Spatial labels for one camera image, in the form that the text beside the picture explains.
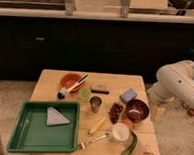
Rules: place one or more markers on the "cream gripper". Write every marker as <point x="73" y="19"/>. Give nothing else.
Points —
<point x="159" y="112"/>

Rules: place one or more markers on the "blue sponge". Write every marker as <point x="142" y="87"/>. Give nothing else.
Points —
<point x="128" y="95"/>

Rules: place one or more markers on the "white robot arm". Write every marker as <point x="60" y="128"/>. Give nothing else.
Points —
<point x="174" y="80"/>

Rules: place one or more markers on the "white cup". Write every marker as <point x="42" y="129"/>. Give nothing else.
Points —
<point x="120" y="132"/>

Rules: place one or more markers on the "small metal cup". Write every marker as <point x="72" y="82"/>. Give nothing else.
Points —
<point x="95" y="103"/>

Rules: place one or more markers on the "green plastic cup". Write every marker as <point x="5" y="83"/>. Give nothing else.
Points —
<point x="84" y="94"/>

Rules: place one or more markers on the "dark purple bowl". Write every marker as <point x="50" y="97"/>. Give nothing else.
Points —
<point x="136" y="110"/>

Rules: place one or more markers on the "orange carrot piece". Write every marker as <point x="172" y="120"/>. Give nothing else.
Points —
<point x="126" y="122"/>

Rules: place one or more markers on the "green cucumber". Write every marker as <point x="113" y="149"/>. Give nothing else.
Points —
<point x="131" y="147"/>

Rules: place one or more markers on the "bunch of dark grapes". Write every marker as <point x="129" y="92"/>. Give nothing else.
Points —
<point x="114" y="112"/>

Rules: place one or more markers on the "wooden table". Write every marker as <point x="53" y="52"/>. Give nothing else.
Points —
<point x="49" y="84"/>

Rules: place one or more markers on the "black and tan eraser block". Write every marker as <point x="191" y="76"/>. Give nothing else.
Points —
<point x="99" y="88"/>

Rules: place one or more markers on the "orange bowl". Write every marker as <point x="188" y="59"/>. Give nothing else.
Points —
<point x="69" y="79"/>

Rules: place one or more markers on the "grey folded cloth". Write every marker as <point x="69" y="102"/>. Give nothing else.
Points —
<point x="54" y="117"/>

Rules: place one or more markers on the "green plastic tray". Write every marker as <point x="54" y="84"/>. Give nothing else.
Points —
<point x="31" y="134"/>

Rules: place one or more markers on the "black cabinet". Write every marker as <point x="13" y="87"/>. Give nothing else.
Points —
<point x="28" y="45"/>

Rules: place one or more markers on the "white handled dish brush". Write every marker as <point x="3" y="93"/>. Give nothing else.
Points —
<point x="62" y="93"/>

